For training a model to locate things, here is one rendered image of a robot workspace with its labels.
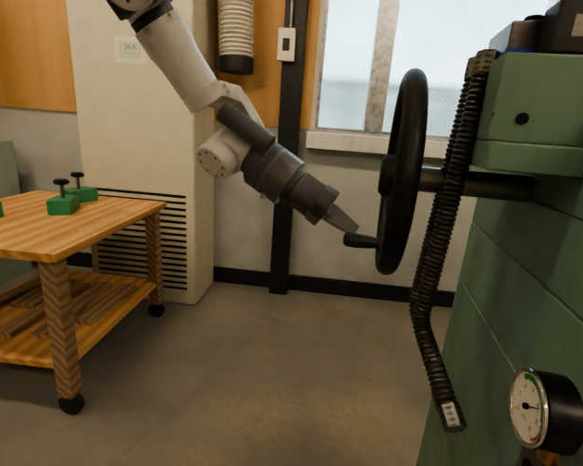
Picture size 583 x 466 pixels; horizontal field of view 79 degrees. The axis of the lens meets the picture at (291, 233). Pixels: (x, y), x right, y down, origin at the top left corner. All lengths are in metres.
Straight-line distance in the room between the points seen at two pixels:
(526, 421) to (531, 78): 0.33
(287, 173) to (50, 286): 0.75
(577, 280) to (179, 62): 0.56
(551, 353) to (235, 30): 1.52
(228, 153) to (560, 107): 0.43
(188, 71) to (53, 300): 0.75
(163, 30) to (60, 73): 1.67
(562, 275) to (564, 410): 0.17
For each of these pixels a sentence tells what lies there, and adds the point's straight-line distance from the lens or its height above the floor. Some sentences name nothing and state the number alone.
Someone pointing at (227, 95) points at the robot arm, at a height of 0.91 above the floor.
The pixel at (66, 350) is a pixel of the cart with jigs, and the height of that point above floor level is 0.23.
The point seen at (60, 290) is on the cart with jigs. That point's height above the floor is 0.41.
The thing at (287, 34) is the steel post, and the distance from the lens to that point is 1.73.
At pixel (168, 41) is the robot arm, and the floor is 0.97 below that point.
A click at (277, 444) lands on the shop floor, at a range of 1.17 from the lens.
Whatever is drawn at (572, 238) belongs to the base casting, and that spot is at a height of 0.78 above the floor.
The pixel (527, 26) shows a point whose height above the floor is 0.99.
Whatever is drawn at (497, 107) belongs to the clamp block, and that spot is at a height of 0.90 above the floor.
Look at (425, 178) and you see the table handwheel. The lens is 0.53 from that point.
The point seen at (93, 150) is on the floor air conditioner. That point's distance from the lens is 1.81.
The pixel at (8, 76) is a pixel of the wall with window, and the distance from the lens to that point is 2.41.
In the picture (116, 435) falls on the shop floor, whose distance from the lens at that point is 1.25.
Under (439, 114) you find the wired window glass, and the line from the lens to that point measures 1.93.
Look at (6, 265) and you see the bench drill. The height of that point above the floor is 0.08.
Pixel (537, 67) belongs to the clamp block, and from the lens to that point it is 0.47.
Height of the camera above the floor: 0.87
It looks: 17 degrees down
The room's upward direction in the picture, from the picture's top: 4 degrees clockwise
